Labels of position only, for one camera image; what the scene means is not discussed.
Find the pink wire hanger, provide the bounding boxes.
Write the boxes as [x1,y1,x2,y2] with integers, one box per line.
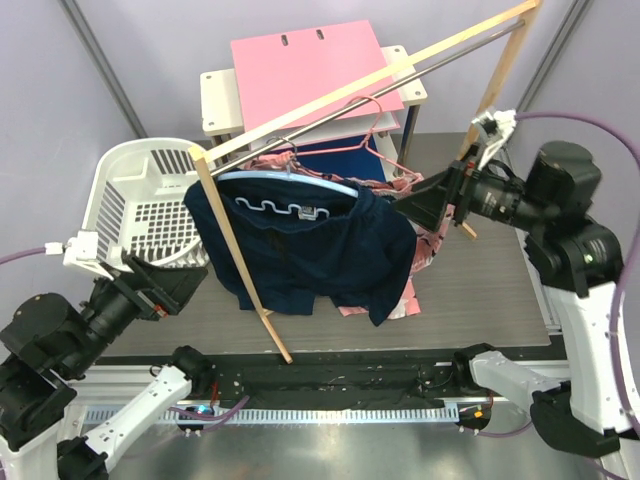
[312,105,415,181]

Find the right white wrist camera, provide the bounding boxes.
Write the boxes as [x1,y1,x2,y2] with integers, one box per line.
[471,109,517,171]

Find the wooden clothes rack frame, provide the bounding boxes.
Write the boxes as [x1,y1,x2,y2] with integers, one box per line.
[188,0,544,364]

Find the light blue plastic hanger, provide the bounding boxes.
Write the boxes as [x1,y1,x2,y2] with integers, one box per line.
[218,160,359,221]

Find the white shelf unit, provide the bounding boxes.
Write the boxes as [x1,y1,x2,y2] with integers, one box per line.
[200,69,428,150]

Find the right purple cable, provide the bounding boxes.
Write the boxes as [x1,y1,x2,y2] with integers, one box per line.
[514,111,640,436]

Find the white laundry basket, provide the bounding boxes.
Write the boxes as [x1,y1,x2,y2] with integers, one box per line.
[82,137,209,269]

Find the metal hanging rod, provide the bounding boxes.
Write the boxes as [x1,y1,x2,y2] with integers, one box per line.
[211,20,525,176]

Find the purple cable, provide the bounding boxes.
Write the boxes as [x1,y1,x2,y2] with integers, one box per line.
[0,246,49,266]
[514,111,640,436]

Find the navy blue shorts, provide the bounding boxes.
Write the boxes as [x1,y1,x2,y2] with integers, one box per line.
[215,178,416,326]

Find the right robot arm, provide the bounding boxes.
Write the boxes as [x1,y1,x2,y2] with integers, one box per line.
[393,141,639,459]

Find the pink shark print shorts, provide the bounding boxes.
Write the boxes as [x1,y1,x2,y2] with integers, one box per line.
[241,151,452,320]

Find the pink ring binder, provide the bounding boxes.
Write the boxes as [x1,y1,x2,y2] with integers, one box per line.
[231,20,387,131]

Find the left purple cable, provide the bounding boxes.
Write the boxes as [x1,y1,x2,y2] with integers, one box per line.
[0,246,49,266]

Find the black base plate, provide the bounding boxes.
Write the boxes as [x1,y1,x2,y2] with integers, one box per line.
[210,350,489,411]

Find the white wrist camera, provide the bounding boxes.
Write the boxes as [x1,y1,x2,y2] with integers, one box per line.
[44,230,132,280]
[471,109,517,171]

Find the white slotted cable duct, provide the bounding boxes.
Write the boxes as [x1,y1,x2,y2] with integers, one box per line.
[85,405,460,426]

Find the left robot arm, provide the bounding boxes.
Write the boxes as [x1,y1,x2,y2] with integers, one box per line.
[1,255,214,479]

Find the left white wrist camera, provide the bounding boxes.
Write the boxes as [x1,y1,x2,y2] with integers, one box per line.
[44,230,132,280]

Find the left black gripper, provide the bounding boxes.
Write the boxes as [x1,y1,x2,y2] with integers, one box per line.
[66,249,210,372]

